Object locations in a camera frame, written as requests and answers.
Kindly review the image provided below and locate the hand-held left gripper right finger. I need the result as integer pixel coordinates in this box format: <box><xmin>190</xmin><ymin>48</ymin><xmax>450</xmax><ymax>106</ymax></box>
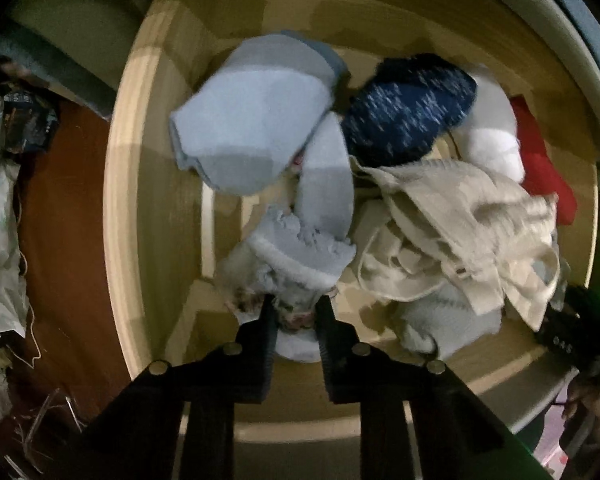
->
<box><xmin>314</xmin><ymin>296</ymin><xmax>536</xmax><ymax>480</ymax></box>

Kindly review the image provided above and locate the pale grey underwear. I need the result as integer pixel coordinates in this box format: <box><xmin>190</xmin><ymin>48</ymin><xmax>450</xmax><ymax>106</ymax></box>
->
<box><xmin>394</xmin><ymin>284</ymin><xmax>507</xmax><ymax>362</ymax></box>

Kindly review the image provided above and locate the white plastic bag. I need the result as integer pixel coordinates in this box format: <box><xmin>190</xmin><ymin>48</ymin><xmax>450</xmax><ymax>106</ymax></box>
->
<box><xmin>0</xmin><ymin>170</ymin><xmax>37</xmax><ymax>343</ymax></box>

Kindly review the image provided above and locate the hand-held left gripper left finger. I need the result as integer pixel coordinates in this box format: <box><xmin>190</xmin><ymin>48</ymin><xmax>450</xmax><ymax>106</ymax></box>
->
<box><xmin>55</xmin><ymin>294</ymin><xmax>281</xmax><ymax>480</ymax></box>

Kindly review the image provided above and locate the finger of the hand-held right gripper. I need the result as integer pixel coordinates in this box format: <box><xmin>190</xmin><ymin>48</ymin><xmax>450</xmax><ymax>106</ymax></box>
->
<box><xmin>560</xmin><ymin>284</ymin><xmax>600</xmax><ymax>322</ymax></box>

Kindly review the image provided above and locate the dark blue printed bag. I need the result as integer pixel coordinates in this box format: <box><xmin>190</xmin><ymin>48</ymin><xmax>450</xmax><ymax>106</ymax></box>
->
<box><xmin>0</xmin><ymin>45</ymin><xmax>62</xmax><ymax>182</ymax></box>

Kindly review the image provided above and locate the navy speckled underwear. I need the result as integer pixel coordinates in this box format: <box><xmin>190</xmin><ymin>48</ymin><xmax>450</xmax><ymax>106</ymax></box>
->
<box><xmin>340</xmin><ymin>52</ymin><xmax>479</xmax><ymax>169</ymax></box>

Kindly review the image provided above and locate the red underwear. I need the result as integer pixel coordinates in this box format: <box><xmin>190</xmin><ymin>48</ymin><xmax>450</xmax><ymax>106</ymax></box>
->
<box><xmin>509</xmin><ymin>96</ymin><xmax>579</xmax><ymax>227</ymax></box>

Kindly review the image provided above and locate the floral print underwear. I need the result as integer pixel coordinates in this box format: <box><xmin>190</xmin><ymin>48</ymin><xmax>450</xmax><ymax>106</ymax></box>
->
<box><xmin>225</xmin><ymin>286</ymin><xmax>332</xmax><ymax>364</ymax></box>

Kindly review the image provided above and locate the cream bra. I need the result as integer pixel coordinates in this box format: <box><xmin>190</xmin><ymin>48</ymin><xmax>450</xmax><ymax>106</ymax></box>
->
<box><xmin>354</xmin><ymin>159</ymin><xmax>564</xmax><ymax>332</ymax></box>

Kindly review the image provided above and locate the person's right hand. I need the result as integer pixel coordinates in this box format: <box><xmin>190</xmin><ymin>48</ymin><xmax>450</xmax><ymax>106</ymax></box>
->
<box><xmin>560</xmin><ymin>375</ymin><xmax>600</xmax><ymax>461</ymax></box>

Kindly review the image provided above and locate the white underwear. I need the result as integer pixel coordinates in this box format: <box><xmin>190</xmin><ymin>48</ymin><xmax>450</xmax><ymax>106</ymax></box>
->
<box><xmin>450</xmin><ymin>77</ymin><xmax>527</xmax><ymax>184</ymax></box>

